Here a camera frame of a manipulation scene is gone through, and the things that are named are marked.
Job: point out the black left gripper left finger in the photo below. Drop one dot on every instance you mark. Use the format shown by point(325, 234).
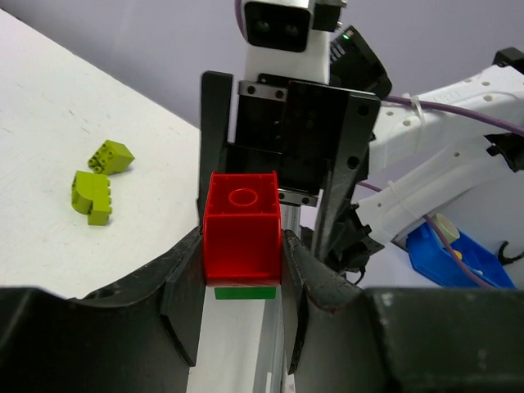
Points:
point(138, 334)

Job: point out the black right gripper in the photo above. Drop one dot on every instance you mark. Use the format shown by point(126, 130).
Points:
point(294, 128)

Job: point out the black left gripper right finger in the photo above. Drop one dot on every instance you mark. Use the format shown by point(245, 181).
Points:
point(340, 338)

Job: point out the green rounded lego brick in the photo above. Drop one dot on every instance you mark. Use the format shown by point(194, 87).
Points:
point(245, 293)

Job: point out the red rounded lego brick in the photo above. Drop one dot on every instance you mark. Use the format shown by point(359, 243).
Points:
point(242, 231)

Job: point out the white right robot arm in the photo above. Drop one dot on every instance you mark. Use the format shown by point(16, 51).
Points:
point(380, 166)

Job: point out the blue plastic bin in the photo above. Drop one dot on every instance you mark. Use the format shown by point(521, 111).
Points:
point(433, 261)

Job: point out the lime lego brick left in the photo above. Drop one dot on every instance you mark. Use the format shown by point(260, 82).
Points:
point(91, 196)

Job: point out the lime lego brick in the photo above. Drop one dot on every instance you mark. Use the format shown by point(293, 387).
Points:
point(111, 158)
point(91, 196)

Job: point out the lime lego brick right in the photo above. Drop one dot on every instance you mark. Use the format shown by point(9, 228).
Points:
point(111, 158)

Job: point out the aluminium table edge rail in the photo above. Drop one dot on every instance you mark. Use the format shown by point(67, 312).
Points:
point(270, 367)

